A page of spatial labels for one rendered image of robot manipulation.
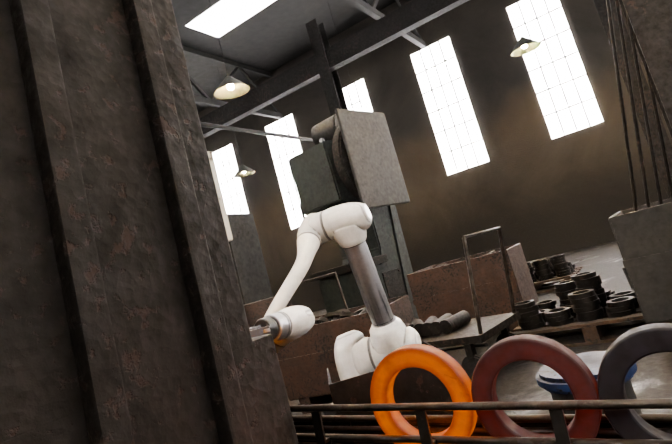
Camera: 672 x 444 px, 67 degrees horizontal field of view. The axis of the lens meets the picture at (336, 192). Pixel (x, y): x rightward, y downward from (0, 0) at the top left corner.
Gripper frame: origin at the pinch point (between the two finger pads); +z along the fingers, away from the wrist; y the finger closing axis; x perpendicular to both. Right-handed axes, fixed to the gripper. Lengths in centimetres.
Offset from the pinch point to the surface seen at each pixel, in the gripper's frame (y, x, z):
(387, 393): -64, -13, 27
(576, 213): 30, 53, -1167
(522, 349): -89, -9, 27
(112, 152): -46, 35, 60
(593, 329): -54, -60, -291
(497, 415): -82, -18, 27
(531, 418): -86, -21, 23
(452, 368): -77, -11, 28
